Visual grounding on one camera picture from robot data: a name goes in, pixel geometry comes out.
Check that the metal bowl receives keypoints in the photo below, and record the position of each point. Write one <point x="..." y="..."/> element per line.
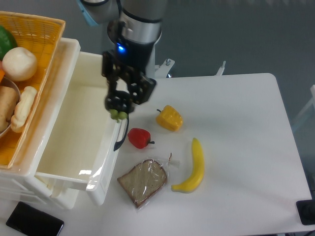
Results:
<point x="8" y="83"/>

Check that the black drawer handle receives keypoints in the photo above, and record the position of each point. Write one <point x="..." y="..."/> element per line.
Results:
<point x="122" y="134"/>

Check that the red toy bell pepper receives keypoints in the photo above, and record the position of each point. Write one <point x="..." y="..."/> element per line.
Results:
<point x="139" y="138"/>

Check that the black smartphone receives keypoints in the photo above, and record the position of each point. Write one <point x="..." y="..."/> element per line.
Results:
<point x="33" y="222"/>

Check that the yellow toy banana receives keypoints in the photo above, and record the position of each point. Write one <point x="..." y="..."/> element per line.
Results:
<point x="198" y="170"/>

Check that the green toy pepper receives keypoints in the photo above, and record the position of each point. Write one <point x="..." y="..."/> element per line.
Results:
<point x="7" y="42"/>

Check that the white open upper drawer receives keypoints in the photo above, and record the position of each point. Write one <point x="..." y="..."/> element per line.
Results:
<point x="79" y="155"/>

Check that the white round toy bun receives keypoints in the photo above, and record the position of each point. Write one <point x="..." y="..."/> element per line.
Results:
<point x="19" y="64"/>

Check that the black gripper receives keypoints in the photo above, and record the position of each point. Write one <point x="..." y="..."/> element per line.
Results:
<point x="139" y="84"/>

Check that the orange woven basket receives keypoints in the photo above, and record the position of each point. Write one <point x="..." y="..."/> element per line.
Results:
<point x="40" y="35"/>

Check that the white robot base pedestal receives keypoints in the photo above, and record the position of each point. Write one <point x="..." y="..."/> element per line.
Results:
<point x="156" y="71"/>

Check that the orange toy piece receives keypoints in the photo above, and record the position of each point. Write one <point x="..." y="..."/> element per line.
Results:
<point x="2" y="73"/>

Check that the beige toy bread roll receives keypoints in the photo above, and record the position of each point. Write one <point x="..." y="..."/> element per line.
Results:
<point x="8" y="101"/>

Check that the bagged bread slice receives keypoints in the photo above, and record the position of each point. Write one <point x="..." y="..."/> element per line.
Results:
<point x="146" y="179"/>

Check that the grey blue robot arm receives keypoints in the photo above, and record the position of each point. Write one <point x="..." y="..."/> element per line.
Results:
<point x="134" y="27"/>

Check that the cream toy pastry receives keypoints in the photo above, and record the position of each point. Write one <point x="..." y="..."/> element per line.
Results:
<point x="22" y="109"/>

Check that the black device at edge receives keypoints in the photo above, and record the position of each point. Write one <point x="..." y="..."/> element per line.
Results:
<point x="306" y="211"/>

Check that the dark purple mangosteen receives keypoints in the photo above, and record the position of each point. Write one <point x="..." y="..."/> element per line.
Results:
<point x="117" y="107"/>

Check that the yellow toy bell pepper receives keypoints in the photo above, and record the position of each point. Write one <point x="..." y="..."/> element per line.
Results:
<point x="169" y="118"/>

